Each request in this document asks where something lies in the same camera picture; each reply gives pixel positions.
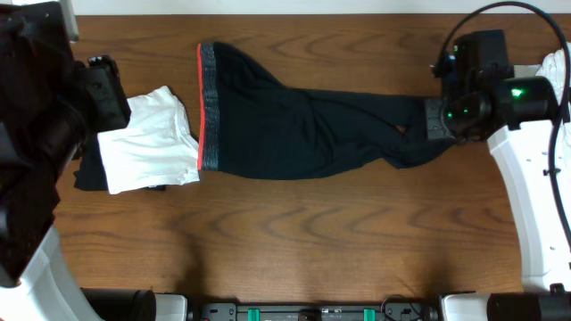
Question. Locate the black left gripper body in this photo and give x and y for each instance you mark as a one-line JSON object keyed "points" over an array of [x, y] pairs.
{"points": [[105, 111]]}

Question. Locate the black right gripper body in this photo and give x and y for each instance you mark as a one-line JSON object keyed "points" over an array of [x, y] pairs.
{"points": [[435, 129]]}

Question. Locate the black leggings with red waistband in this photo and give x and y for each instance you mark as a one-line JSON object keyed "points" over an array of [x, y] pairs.
{"points": [[254, 126]]}

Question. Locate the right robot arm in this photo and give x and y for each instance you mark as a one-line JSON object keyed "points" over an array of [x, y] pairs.
{"points": [[485, 99]]}

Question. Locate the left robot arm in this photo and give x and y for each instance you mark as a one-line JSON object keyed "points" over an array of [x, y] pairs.
{"points": [[51, 103]]}

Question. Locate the folded white garment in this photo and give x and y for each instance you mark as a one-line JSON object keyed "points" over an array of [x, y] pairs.
{"points": [[156, 148]]}

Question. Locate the folded black garment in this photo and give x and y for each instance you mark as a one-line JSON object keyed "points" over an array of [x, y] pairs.
{"points": [[89, 171]]}

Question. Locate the grey cloth piece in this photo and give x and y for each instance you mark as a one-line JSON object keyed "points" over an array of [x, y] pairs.
{"points": [[526, 71]]}

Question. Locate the crumpled white shirt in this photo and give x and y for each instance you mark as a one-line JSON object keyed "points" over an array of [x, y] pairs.
{"points": [[554, 69]]}

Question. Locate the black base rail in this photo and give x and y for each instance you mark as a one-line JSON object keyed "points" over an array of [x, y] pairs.
{"points": [[392, 308]]}

